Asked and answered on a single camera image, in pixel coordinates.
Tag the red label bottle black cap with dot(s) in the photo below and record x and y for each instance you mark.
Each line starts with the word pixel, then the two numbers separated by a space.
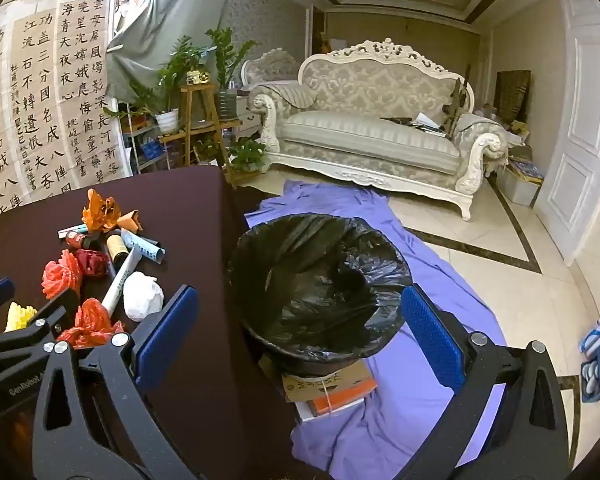
pixel 76 240

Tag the purple cloth sheet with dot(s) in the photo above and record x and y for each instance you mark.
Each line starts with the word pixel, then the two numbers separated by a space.
pixel 430 270

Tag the pile of papers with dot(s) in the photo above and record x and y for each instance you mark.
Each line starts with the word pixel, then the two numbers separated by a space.
pixel 425 122

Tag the long white paper roll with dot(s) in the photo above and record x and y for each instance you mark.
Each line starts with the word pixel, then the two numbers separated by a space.
pixel 122 275

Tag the clear storage box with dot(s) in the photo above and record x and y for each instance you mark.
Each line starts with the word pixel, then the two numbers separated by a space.
pixel 520 187

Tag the cream patterned small planter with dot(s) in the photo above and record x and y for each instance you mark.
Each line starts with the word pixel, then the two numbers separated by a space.
pixel 198 78

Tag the white side cabinet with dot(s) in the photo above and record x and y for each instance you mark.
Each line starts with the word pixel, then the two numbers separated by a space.
pixel 250 120

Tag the light red plastic bag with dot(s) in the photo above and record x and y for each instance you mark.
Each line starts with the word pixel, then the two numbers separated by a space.
pixel 60 275

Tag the white paper ball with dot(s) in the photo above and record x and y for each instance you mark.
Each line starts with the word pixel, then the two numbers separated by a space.
pixel 142 295

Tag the dark long object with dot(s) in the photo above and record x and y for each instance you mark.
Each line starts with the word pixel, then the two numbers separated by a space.
pixel 457 95

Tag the grey hanging cloth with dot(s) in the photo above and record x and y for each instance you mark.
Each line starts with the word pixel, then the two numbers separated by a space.
pixel 145 50

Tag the white blue printed tube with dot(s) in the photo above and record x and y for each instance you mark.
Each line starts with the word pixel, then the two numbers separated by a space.
pixel 145 247

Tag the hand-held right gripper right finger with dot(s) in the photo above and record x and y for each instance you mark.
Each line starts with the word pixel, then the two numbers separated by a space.
pixel 430 332

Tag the orange foil wrapper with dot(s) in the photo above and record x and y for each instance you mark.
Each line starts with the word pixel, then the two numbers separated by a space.
pixel 102 210

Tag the black garbage bag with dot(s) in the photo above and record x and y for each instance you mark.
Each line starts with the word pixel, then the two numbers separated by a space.
pixel 320 285

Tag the ornate white sofa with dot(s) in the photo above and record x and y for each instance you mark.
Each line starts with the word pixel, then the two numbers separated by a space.
pixel 370 135

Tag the wooden plant stand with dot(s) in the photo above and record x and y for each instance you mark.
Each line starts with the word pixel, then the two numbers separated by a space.
pixel 200 91

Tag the metal shelf rack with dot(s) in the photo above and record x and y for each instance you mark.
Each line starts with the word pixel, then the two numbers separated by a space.
pixel 130 152

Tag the leafy plant in brown pot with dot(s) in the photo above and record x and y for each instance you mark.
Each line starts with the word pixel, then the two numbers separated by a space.
pixel 139 121

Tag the tall plant in dark pot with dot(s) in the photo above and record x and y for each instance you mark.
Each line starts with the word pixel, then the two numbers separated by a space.
pixel 226 102

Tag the ornate white armchair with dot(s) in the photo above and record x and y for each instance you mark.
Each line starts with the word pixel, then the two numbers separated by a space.
pixel 275 65

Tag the white teal squeeze tube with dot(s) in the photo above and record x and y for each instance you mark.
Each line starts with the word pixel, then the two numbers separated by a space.
pixel 70 232

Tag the orange white book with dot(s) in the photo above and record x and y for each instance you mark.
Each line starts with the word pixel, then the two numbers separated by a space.
pixel 345 399

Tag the dark red plastic bag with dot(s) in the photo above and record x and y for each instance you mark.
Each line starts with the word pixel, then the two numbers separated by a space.
pixel 92 262

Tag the yellow paper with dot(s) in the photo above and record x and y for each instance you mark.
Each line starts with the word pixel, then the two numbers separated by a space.
pixel 20 316

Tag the large red plastic bag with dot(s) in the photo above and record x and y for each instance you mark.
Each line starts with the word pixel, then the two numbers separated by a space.
pixel 92 322

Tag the small bushy green plant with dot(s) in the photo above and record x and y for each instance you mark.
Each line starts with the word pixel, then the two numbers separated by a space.
pixel 247 152

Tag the green plant in white pot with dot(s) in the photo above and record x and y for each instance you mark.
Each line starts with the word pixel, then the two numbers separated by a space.
pixel 166 121

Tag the white panelled door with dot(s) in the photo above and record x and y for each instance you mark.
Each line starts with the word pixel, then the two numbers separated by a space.
pixel 575 160

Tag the gold label bottle black cap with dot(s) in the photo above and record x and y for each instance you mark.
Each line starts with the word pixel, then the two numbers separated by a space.
pixel 116 247

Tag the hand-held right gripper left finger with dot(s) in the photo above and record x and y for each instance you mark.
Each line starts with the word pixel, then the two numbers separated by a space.
pixel 165 332

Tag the blue plastic crate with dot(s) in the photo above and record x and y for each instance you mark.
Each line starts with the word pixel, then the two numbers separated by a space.
pixel 152 151

